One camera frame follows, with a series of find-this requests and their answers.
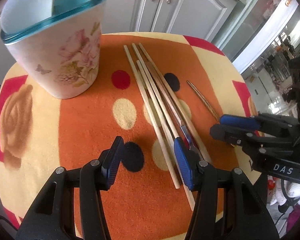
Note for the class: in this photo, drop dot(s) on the floral utensil holder teal lid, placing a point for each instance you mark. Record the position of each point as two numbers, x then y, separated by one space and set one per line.
65 55

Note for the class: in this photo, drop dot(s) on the orange yellow printed blanket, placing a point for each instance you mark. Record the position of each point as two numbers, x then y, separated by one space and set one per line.
77 120

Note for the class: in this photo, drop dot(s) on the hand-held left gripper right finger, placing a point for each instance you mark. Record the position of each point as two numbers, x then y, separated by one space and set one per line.
183 165

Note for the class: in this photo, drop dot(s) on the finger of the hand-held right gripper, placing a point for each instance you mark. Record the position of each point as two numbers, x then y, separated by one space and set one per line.
237 121
225 132

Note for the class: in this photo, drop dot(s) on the white cabinet door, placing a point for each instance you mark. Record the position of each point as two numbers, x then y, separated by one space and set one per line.
130 5
197 12

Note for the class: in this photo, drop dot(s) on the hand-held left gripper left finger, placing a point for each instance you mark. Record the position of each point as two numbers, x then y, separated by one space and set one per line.
113 160

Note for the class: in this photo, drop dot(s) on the glass pane cabinet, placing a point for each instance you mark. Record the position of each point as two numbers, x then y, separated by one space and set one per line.
240 22

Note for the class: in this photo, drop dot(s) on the white plastic soup spoon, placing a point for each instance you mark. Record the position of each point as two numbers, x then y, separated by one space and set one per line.
25 7

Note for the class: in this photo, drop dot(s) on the wooden chopstick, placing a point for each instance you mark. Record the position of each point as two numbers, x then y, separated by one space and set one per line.
145 53
154 105
139 85
137 53

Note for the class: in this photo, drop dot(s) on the copper door latch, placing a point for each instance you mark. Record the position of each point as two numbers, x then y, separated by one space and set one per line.
288 2

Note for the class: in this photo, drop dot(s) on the person's right forearm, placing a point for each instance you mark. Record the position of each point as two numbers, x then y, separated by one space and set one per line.
297 192

